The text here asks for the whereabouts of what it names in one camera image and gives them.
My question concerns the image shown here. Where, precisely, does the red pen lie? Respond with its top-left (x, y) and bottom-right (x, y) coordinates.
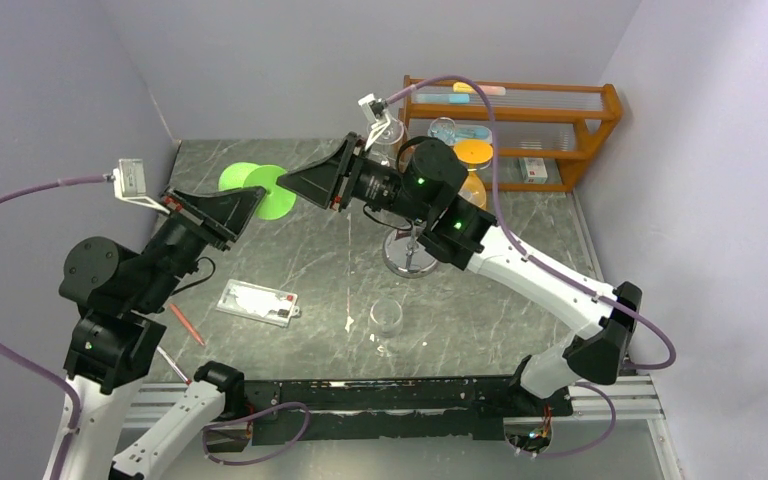
top-left (168, 303), bottom-right (206, 347)

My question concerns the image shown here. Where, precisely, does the clear plastic card case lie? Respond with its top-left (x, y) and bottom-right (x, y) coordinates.
top-left (216, 279), bottom-right (301, 328)

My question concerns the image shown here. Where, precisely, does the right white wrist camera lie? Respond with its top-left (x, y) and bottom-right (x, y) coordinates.
top-left (358, 93), bottom-right (398, 151)

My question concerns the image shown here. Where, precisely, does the wooden shelf rack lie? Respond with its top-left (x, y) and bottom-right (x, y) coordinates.
top-left (397, 76), bottom-right (623, 193)

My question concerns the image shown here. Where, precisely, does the small white box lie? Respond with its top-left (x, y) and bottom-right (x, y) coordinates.
top-left (519, 157), bottom-right (548, 184)

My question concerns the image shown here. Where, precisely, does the blue bar on shelf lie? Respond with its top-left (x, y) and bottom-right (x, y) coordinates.
top-left (413, 93), bottom-right (471, 105)

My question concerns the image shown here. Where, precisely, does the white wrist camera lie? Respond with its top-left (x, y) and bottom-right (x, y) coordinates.
top-left (112, 159), bottom-right (169, 215)
top-left (358, 93), bottom-right (398, 151)

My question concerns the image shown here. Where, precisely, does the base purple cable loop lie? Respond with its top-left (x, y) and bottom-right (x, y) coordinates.
top-left (200, 401), bottom-right (311, 467)

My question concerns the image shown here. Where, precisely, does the white pen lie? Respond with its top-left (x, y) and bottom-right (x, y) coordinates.
top-left (156, 346), bottom-right (191, 385)

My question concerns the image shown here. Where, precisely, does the green plastic wine glass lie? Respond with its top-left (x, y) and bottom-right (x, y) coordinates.
top-left (217, 162), bottom-right (297, 221)

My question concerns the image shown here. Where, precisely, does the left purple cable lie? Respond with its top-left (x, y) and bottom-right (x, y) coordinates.
top-left (0, 173), bottom-right (117, 480)

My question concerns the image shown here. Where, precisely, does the yellow pink eraser bar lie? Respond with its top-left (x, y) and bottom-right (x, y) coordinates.
top-left (452, 82), bottom-right (507, 96)

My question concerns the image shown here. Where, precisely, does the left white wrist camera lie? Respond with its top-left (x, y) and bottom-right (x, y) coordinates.
top-left (112, 159), bottom-right (169, 215)

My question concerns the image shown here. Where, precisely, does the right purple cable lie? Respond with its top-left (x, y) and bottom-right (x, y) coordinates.
top-left (383, 74), bottom-right (678, 372)

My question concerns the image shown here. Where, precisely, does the blue oval plate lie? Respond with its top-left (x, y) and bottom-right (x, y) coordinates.
top-left (427, 117), bottom-right (493, 146)

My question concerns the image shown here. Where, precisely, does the chrome wine glass rack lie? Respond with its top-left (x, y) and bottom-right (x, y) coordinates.
top-left (382, 116), bottom-right (465, 280)

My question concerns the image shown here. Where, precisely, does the orange plastic wine glass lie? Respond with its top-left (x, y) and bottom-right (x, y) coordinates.
top-left (453, 139), bottom-right (494, 209)

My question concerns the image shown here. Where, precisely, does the clear wine glass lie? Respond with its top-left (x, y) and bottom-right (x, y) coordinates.
top-left (370, 120), bottom-right (404, 167)
top-left (368, 297), bottom-right (403, 357)

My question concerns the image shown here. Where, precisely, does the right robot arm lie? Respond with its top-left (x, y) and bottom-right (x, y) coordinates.
top-left (277, 133), bottom-right (642, 415)

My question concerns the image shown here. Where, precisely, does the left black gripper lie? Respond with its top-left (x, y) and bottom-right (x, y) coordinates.
top-left (136, 182), bottom-right (269, 309)

